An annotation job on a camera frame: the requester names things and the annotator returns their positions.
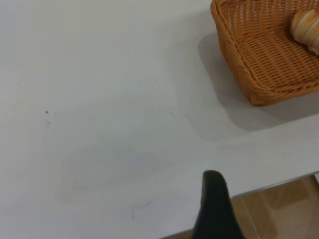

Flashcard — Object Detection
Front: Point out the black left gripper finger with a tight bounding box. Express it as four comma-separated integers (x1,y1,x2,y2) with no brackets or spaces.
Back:
191,170,246,239

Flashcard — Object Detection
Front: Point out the orange woven wicker basket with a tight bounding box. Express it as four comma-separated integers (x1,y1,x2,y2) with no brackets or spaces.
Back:
210,0,319,107

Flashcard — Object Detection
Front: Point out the ridged spiral bread loaf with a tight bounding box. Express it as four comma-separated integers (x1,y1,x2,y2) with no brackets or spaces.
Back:
290,9,319,56

